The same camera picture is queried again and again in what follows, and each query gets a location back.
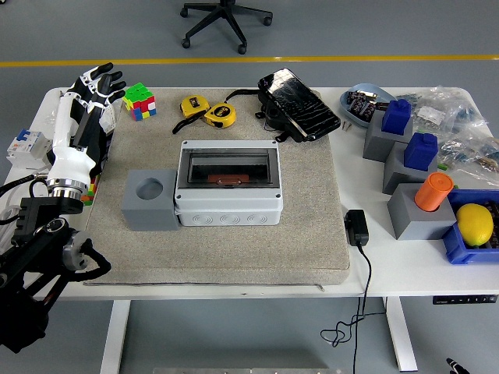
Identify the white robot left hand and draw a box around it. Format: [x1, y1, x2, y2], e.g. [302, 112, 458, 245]
[46, 62, 128, 185]

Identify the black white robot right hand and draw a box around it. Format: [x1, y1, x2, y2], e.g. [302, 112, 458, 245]
[446, 357, 469, 374]

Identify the grey electrical box clear lid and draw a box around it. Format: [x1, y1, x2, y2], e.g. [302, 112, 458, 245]
[173, 139, 284, 227]

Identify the black cloth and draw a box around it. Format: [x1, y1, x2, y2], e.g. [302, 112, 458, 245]
[46, 120, 111, 177]

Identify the clear bag with white labels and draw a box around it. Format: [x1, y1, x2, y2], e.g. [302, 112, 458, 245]
[97, 104, 119, 136]

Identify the white circuit breaker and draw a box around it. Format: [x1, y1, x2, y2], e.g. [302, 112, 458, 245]
[5, 128, 55, 171]

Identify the white desk leg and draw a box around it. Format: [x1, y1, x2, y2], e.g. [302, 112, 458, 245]
[381, 296, 419, 372]
[100, 299, 132, 374]

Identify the small colourful puzzle cube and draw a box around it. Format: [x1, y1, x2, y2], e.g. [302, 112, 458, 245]
[80, 174, 101, 206]

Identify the black desk control panel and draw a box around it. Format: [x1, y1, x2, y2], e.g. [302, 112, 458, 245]
[431, 295, 498, 305]

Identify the large colourful puzzle cube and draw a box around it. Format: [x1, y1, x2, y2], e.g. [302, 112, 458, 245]
[122, 83, 157, 122]

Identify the blue plastic bin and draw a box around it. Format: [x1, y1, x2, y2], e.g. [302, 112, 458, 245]
[441, 189, 499, 266]

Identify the grey block holder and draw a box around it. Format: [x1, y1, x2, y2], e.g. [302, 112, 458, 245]
[120, 169, 181, 232]
[362, 110, 414, 161]
[381, 142, 440, 195]
[387, 182, 458, 241]

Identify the yellow tape measure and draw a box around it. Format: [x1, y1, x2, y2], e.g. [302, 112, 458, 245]
[179, 95, 211, 120]
[171, 101, 237, 136]

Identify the yellow lemon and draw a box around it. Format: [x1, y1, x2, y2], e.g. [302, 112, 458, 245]
[455, 203, 494, 247]

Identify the black power adapter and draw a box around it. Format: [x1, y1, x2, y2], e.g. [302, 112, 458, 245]
[343, 209, 370, 247]

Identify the black office chair base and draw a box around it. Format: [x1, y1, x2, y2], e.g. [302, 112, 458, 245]
[179, 0, 274, 55]

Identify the blue plastic block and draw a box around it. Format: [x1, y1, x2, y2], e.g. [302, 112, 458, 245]
[380, 99, 413, 136]
[403, 132, 439, 172]

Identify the clear bag of components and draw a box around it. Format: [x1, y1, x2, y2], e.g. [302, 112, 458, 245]
[395, 86, 488, 133]
[436, 128, 499, 175]

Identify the grey-brown mat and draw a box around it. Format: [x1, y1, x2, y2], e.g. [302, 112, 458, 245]
[83, 87, 351, 288]

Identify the dark printed packet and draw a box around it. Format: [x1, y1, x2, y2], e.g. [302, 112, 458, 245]
[345, 90, 366, 112]
[358, 99, 388, 120]

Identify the light blue bowl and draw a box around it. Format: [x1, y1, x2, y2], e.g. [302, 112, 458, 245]
[338, 83, 395, 129]

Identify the black adapter cord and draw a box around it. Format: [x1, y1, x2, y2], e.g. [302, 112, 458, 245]
[319, 244, 387, 374]

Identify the black glossy case with strap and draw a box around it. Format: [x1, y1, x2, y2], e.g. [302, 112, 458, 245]
[225, 68, 342, 143]

